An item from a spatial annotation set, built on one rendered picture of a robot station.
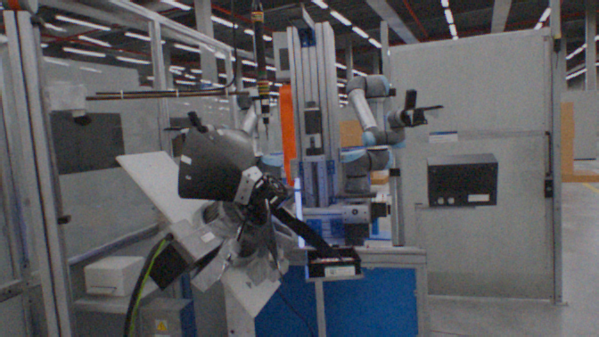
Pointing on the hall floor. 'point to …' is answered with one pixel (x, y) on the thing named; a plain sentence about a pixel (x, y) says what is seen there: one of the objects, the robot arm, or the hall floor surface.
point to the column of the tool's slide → (40, 177)
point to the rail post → (423, 302)
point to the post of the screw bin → (320, 308)
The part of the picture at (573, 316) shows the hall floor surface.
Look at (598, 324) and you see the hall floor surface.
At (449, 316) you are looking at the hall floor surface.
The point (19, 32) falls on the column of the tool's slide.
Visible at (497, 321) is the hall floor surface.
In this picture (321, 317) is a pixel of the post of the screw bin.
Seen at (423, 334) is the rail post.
